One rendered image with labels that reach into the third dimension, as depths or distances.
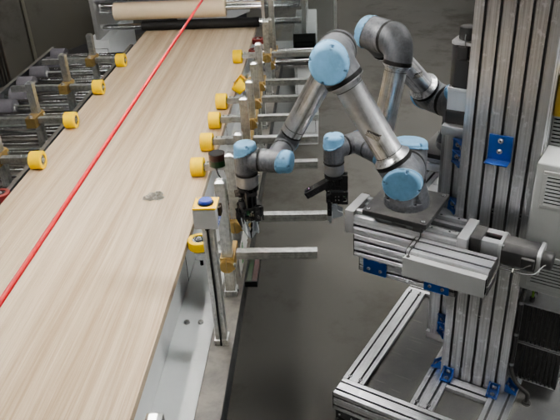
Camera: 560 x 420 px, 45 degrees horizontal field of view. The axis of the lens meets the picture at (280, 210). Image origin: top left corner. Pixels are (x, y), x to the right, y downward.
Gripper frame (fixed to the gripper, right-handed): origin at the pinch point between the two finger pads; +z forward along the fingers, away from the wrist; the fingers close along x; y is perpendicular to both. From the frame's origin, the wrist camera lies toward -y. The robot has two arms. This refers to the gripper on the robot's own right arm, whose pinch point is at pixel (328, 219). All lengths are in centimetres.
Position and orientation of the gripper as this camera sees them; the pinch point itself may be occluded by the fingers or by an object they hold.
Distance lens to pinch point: 258.1
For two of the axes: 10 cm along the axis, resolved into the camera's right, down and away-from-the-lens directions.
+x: 0.5, -5.0, 8.6
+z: 0.5, 8.6, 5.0
